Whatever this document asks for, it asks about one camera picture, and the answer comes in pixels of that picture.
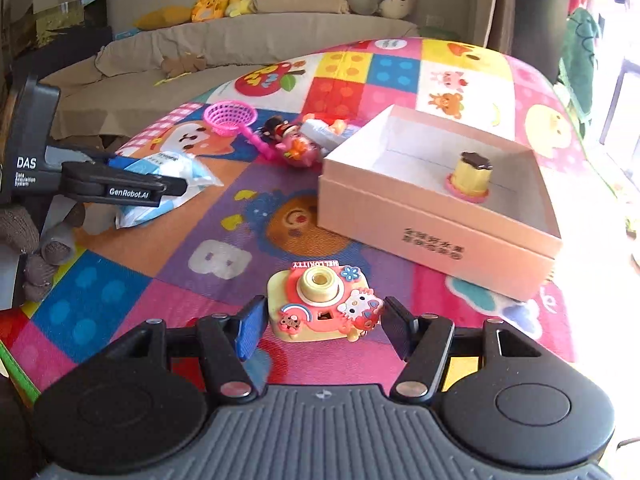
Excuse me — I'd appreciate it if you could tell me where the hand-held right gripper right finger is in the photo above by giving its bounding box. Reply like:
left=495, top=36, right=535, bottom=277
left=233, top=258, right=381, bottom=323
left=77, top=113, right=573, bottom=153
left=380, top=295, right=544, bottom=403

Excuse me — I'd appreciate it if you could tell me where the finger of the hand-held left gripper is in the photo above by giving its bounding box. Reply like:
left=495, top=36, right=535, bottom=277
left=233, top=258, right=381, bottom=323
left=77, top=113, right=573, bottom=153
left=60, top=161, right=189, bottom=197
left=105, top=154, right=152, bottom=174

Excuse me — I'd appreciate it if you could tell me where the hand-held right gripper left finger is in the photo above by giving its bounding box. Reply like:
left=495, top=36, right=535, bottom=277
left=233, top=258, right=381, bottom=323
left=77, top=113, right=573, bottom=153
left=106, top=295, right=270, bottom=403

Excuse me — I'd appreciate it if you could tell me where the pink toy camera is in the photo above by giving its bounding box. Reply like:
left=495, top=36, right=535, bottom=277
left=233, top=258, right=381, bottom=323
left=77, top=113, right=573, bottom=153
left=266, top=260, right=386, bottom=343

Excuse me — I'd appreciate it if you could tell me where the blue white tissue packet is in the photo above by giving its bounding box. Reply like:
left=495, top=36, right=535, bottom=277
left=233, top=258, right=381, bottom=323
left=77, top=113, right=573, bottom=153
left=114, top=150, right=224, bottom=230

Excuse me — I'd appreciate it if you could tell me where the pink cardboard box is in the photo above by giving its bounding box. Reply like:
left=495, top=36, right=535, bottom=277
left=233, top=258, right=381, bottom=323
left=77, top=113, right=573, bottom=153
left=317, top=104, right=564, bottom=302

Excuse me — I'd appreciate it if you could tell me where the pink plastic toy net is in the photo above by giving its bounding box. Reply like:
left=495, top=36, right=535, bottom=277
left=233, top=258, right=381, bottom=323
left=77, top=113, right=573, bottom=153
left=203, top=100, right=277, bottom=162

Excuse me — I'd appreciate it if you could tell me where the person's left hand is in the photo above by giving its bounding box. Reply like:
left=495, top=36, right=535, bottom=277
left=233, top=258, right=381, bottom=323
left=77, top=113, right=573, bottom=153
left=0, top=204, right=77, bottom=302

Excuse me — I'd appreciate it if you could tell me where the colourful cartoon play mat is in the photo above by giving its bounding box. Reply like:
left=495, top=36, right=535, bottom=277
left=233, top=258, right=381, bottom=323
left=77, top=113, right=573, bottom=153
left=0, top=37, right=621, bottom=398

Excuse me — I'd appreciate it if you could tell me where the dark glass cabinet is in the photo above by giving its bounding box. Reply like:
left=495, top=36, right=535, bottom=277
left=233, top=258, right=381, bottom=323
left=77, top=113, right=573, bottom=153
left=0, top=0, right=109, bottom=63

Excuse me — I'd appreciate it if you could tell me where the brown plush toy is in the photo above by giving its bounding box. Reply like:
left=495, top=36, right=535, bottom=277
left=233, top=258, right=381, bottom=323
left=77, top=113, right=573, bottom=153
left=159, top=53, right=207, bottom=79

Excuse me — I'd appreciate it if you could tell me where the beige covered sofa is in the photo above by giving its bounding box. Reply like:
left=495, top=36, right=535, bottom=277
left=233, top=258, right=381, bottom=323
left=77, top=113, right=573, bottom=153
left=39, top=14, right=422, bottom=139

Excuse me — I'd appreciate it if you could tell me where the yellow pillow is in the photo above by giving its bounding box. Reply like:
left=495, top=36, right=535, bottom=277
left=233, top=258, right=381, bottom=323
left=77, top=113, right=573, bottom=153
left=132, top=6, right=194, bottom=31

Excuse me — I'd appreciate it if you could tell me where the yellow pudding toy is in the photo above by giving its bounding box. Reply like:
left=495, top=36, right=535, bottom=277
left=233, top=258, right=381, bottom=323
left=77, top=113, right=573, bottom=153
left=444, top=151, right=494, bottom=205

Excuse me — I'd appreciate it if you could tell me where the yellow plush backpack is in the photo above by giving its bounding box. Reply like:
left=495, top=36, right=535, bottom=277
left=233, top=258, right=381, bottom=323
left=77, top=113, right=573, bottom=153
left=192, top=0, right=234, bottom=24

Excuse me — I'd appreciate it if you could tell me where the white tube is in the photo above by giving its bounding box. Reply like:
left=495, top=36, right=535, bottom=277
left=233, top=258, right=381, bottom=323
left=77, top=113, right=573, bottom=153
left=302, top=114, right=362, bottom=150

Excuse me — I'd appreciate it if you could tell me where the white plush bear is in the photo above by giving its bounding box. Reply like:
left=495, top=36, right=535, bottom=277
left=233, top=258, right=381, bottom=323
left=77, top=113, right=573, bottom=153
left=378, top=0, right=417, bottom=19

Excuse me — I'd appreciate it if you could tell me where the green towel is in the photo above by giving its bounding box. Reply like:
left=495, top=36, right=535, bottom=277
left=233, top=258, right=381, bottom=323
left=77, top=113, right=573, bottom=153
left=559, top=7, right=602, bottom=127

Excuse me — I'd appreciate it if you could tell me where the brown curtain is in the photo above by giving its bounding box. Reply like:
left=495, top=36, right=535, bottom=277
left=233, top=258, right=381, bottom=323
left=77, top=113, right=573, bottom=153
left=487, top=0, right=572, bottom=82

